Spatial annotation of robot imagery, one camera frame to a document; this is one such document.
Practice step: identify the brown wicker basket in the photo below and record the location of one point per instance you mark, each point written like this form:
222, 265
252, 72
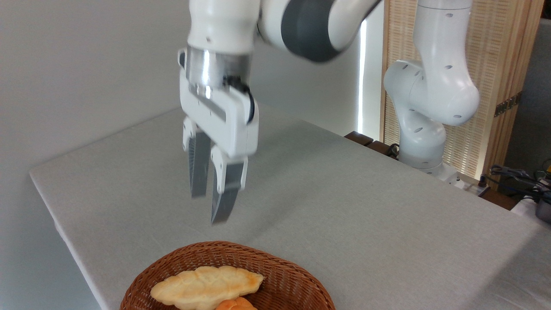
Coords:
284, 280

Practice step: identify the grey tablecloth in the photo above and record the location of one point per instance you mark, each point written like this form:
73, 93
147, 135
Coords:
366, 224

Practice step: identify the long leaf-shaped golden bread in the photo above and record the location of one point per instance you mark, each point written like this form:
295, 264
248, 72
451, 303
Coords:
202, 286

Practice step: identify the dark brown wooden furniture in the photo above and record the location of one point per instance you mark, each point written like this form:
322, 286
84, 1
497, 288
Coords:
361, 138

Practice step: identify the white vertical light strip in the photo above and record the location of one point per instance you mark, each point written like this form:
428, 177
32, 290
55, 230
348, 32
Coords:
363, 86

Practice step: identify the wooden bamboo folding screen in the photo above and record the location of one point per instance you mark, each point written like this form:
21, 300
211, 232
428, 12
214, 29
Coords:
495, 51

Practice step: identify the small round orange bread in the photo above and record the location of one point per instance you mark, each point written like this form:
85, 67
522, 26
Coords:
236, 305

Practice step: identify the black metal screen hinge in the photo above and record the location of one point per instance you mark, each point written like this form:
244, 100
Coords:
508, 104

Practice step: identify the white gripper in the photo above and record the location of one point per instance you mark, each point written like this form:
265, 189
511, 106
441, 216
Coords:
232, 125

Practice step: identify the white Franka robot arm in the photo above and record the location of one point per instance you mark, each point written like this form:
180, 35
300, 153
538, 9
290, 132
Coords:
430, 86

